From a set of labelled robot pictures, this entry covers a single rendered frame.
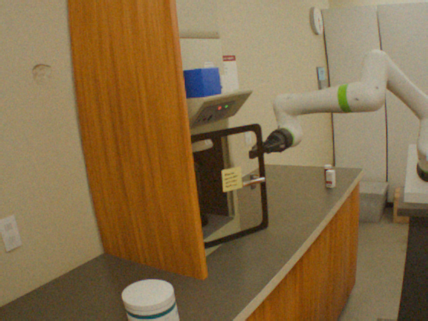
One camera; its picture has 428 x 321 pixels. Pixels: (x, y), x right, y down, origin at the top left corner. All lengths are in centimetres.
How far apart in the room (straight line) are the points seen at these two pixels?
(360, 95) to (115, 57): 87
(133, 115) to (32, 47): 46
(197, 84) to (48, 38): 60
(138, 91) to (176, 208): 38
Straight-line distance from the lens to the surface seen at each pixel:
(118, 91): 129
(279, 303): 144
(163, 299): 94
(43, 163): 143
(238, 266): 136
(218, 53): 148
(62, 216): 149
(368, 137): 422
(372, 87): 146
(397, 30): 410
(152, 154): 123
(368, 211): 400
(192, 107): 120
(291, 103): 166
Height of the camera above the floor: 158
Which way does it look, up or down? 13 degrees down
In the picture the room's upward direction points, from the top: 6 degrees counter-clockwise
